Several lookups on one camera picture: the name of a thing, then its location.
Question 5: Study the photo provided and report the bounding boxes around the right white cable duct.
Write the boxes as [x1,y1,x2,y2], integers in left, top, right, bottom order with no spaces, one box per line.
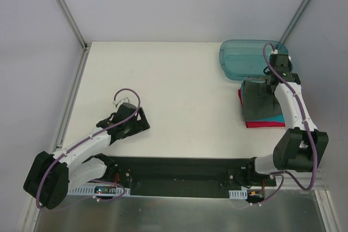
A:
[228,189,248,200]

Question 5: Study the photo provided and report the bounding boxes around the teal transparent plastic bin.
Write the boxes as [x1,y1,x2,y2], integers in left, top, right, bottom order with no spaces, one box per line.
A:
[219,39,294,82]

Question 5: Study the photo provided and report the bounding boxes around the folded magenta t shirt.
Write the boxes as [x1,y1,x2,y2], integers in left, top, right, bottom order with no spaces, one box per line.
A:
[237,87,286,129]

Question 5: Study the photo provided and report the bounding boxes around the folded cyan t shirt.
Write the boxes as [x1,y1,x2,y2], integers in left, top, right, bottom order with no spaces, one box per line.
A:
[240,84,285,123]

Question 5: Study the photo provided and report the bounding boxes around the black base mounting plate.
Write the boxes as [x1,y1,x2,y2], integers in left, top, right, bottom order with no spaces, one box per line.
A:
[101,156,276,198]

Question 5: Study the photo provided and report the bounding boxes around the aluminium frame post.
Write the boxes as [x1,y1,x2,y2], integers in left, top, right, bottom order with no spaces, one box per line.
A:
[40,0,92,51]
[279,0,312,44]

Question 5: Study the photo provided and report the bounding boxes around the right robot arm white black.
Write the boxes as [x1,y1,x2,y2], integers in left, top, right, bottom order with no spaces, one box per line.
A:
[245,51,328,191]

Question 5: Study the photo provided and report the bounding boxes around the dark grey t shirt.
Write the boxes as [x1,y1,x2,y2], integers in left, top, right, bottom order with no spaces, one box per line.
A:
[241,79,283,122]

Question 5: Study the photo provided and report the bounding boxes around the left aluminium frame post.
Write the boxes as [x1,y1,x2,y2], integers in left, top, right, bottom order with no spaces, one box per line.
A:
[40,0,92,51]

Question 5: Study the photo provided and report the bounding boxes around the left white cable duct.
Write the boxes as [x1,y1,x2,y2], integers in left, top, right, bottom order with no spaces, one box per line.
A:
[67,184,131,197]

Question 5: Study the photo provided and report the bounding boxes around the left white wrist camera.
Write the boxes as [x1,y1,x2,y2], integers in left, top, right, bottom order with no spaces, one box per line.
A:
[113,97,130,108]

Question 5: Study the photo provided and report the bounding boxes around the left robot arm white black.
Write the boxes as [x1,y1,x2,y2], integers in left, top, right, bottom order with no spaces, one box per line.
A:
[23,102,150,210]

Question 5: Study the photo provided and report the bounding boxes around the right aluminium frame post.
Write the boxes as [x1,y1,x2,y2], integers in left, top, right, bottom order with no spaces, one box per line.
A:
[279,0,312,44]

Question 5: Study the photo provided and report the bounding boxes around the white cable duct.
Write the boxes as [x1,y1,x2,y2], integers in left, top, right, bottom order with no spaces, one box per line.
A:
[67,184,131,197]
[228,189,248,200]

